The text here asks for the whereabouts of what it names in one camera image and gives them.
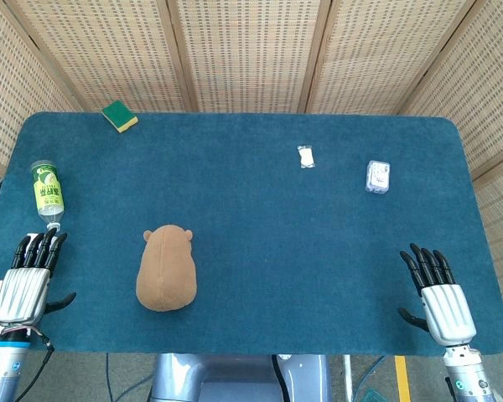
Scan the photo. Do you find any small clear plastic pack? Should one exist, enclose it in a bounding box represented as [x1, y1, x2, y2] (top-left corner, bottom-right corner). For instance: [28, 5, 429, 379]
[364, 160, 392, 194]

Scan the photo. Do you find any brown plush toy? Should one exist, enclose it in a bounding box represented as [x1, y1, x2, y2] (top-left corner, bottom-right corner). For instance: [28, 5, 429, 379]
[135, 224, 199, 312]

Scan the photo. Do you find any small white sachet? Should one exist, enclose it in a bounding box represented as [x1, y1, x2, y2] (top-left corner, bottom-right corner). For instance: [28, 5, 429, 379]
[297, 144, 317, 169]

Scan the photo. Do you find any blue floor cable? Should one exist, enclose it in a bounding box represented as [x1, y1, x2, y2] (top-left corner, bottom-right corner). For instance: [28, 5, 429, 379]
[351, 355, 386, 401]
[103, 353, 112, 402]

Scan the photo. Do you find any white table leg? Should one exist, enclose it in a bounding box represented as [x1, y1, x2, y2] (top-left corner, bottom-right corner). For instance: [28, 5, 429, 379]
[342, 354, 354, 402]

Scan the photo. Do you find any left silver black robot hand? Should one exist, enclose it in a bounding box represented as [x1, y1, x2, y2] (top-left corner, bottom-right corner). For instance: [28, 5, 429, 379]
[0, 228, 77, 328]

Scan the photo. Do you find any grey robot torso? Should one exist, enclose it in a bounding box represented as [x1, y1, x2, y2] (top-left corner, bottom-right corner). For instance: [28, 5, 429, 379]
[148, 353, 332, 402]

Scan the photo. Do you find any yellow floor tape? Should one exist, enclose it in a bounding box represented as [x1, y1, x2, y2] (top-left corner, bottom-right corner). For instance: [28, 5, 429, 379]
[394, 355, 412, 402]

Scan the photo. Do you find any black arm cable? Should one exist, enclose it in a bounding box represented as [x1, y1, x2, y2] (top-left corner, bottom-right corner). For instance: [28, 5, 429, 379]
[14, 328, 55, 402]

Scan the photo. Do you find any green yellow sponge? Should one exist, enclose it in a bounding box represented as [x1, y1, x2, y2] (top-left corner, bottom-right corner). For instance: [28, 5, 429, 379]
[101, 100, 139, 134]

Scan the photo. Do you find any woven bamboo folding screen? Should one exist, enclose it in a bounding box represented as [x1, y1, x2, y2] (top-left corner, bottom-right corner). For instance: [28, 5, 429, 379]
[0, 0, 503, 311]

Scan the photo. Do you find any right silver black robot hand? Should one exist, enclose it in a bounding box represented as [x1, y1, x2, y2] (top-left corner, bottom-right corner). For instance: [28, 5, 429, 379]
[397, 242, 477, 347]

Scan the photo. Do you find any clear bottle with green label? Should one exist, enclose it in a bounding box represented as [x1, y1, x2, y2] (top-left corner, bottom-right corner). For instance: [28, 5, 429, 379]
[29, 159, 65, 232]

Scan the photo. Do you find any blue table mat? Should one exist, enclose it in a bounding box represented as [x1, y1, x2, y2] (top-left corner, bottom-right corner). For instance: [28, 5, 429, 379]
[0, 111, 503, 357]

